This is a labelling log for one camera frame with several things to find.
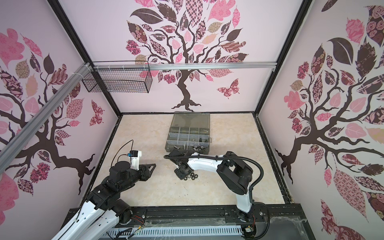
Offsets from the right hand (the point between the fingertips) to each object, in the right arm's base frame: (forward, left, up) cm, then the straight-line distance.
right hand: (181, 171), depth 88 cm
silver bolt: (+17, +4, 0) cm, 18 cm away
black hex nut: (-3, -9, -1) cm, 9 cm away
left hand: (-4, +13, +14) cm, 19 cm away
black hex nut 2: (-4, -7, -1) cm, 8 cm away
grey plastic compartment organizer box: (+28, -5, +3) cm, 29 cm away
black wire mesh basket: (+51, +31, +33) cm, 68 cm away
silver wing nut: (+16, -11, +1) cm, 19 cm away
